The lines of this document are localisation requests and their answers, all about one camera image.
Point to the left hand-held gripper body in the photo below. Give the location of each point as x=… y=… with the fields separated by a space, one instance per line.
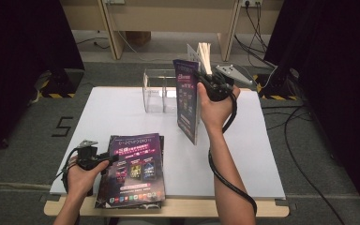
x=87 y=157

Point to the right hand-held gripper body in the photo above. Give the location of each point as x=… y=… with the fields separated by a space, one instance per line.
x=220 y=87

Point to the white magazine with picture grid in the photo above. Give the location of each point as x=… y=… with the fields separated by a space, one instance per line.
x=204 y=57

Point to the purple magazine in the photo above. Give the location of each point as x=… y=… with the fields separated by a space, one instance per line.
x=134 y=168
x=186 y=103

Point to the clear acrylic magazine holder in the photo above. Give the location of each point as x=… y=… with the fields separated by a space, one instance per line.
x=154 y=100

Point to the black and red magazine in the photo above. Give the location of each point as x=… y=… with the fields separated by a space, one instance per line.
x=143 y=205

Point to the person's left hand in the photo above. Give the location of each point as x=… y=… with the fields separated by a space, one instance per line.
x=82 y=181

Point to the person's right hand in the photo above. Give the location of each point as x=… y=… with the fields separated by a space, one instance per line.
x=215 y=114

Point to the black stand base striped tape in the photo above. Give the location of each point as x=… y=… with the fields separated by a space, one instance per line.
x=61 y=82
x=276 y=84

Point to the beige wooden desk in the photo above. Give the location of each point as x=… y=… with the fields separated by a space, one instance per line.
x=168 y=15

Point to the black curtain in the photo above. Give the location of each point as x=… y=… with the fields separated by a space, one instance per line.
x=22 y=62
x=334 y=78

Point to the white wall socket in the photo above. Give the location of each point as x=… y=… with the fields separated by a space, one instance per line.
x=251 y=2

